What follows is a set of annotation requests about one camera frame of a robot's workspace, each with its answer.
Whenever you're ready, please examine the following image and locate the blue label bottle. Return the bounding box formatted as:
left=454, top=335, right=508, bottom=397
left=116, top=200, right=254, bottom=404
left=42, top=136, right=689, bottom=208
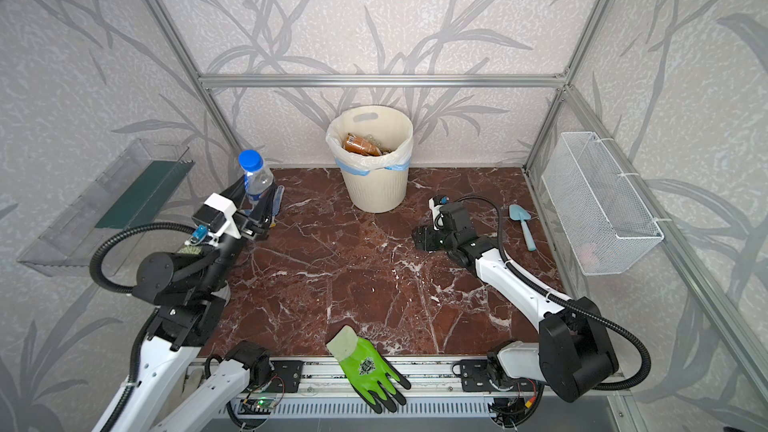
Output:
left=238, top=149, right=274, bottom=205

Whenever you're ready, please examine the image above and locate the Nescafe bottle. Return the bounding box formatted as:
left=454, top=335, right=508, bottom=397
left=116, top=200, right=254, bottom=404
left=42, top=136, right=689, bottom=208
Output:
left=342, top=133, right=386, bottom=157

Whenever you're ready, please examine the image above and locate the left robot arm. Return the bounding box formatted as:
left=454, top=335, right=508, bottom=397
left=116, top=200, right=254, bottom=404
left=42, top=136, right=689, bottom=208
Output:
left=89, top=182, right=283, bottom=431

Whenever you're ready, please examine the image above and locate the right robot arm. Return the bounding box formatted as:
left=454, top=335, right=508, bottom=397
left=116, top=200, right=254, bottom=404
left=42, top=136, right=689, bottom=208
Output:
left=412, top=195, right=652, bottom=403

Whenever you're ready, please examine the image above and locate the white bin liner bag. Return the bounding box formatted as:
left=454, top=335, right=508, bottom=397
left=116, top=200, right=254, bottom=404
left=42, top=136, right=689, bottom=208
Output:
left=325, top=105, right=414, bottom=176

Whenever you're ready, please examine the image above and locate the cream plastic waste bin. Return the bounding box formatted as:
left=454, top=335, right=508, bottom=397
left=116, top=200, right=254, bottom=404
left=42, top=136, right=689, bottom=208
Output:
left=328, top=105, right=415, bottom=215

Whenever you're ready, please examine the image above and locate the blue dotted work glove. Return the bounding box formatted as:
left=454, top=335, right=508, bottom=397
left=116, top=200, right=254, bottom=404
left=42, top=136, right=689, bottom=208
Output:
left=271, top=185, right=285, bottom=220

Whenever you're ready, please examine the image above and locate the teal garden trowel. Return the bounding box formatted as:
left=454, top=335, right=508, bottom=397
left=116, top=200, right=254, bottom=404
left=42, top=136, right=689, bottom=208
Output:
left=509, top=204, right=537, bottom=252

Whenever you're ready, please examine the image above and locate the green rubber work glove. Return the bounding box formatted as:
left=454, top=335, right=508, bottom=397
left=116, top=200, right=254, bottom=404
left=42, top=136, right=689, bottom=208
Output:
left=326, top=325, right=411, bottom=414

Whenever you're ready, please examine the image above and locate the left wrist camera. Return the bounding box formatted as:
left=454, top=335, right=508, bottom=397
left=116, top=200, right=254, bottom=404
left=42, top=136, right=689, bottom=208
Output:
left=185, top=193, right=242, bottom=245

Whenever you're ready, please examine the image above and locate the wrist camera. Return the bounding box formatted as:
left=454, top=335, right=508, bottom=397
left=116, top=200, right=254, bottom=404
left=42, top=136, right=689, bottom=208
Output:
left=429, top=195, right=449, bottom=230
left=185, top=193, right=242, bottom=245

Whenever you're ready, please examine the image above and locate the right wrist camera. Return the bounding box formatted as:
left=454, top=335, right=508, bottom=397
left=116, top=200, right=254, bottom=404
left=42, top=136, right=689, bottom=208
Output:
left=429, top=195, right=449, bottom=230

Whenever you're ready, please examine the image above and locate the clear acrylic wall shelf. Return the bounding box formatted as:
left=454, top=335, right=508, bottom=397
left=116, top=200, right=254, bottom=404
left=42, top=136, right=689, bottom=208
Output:
left=17, top=139, right=194, bottom=277

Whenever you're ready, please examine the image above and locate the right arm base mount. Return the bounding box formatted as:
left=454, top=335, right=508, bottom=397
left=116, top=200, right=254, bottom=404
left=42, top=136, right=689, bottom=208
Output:
left=451, top=351, right=538, bottom=393

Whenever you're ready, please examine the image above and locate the aluminium front rail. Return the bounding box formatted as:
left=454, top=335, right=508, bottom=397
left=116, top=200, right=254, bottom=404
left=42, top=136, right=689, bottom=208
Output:
left=179, top=355, right=631, bottom=400

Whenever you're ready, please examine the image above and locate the white wire mesh basket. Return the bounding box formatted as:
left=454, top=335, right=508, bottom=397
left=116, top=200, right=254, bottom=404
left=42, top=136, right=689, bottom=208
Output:
left=542, top=132, right=664, bottom=276

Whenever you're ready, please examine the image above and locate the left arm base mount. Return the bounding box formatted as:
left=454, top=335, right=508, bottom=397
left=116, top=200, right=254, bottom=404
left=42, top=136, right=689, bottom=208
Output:
left=224, top=341, right=304, bottom=394

